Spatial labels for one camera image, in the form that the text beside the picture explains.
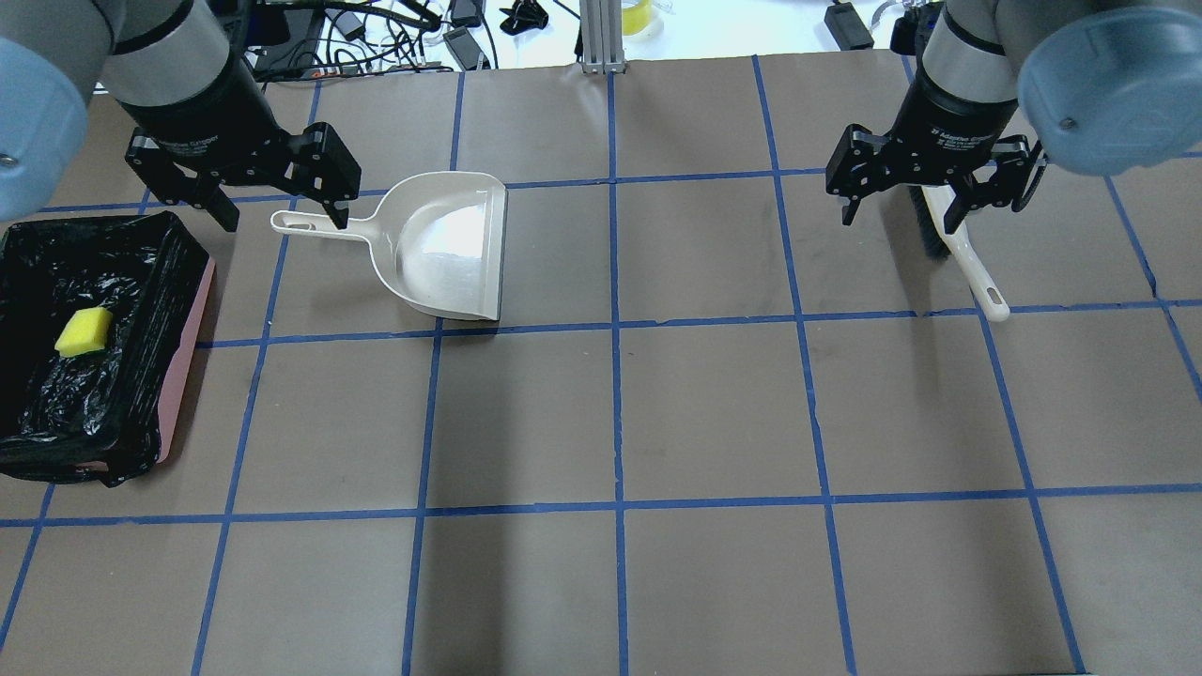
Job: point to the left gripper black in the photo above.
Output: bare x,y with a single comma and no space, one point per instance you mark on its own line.
202,120

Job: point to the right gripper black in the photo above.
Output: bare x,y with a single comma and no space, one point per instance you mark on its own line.
950,115

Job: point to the beige hand brush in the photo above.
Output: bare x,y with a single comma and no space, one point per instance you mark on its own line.
935,204

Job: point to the beige plastic dustpan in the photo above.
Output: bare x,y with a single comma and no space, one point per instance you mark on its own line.
436,241

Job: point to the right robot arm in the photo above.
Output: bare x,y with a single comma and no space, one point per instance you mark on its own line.
1095,87

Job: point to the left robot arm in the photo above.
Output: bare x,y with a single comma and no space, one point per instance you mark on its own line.
149,53

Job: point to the bin with black bag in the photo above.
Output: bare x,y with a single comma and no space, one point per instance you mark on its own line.
98,417

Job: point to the yellow green sponge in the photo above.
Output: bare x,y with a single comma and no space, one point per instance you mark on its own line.
86,331

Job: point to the aluminium frame post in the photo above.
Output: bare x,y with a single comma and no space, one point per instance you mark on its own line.
601,36

